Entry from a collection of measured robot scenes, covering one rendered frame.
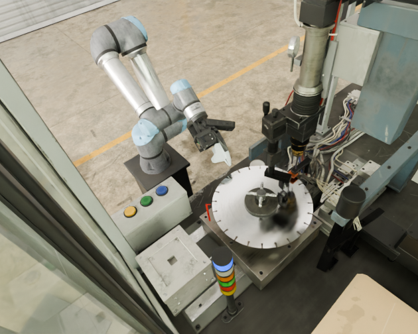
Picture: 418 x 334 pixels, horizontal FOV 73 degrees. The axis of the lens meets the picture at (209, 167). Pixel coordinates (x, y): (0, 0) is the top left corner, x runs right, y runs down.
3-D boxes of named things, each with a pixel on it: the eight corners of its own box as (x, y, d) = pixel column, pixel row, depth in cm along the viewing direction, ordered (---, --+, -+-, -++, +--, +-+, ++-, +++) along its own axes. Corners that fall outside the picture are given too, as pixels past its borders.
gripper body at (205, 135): (200, 154, 105) (184, 127, 106) (219, 144, 107) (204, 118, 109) (204, 148, 98) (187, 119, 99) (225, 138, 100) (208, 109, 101)
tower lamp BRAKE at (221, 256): (221, 276, 61) (220, 270, 59) (209, 261, 64) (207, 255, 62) (237, 262, 63) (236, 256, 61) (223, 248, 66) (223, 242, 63)
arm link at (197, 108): (199, 108, 109) (202, 98, 101) (205, 118, 109) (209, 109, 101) (182, 116, 107) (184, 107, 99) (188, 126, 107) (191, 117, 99)
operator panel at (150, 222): (135, 255, 109) (122, 236, 98) (123, 236, 115) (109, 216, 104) (192, 213, 119) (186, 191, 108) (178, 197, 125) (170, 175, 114)
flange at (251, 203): (283, 211, 91) (284, 207, 89) (250, 220, 90) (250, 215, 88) (270, 185, 98) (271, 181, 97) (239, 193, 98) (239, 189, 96)
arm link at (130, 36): (158, 142, 139) (98, 28, 117) (182, 127, 145) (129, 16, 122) (168, 144, 129) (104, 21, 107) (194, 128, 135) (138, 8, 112)
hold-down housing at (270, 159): (269, 170, 87) (272, 118, 72) (260, 161, 90) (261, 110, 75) (283, 162, 89) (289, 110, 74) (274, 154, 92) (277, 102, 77)
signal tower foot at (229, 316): (225, 325, 89) (225, 323, 87) (219, 316, 91) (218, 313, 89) (245, 306, 92) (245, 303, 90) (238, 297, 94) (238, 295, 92)
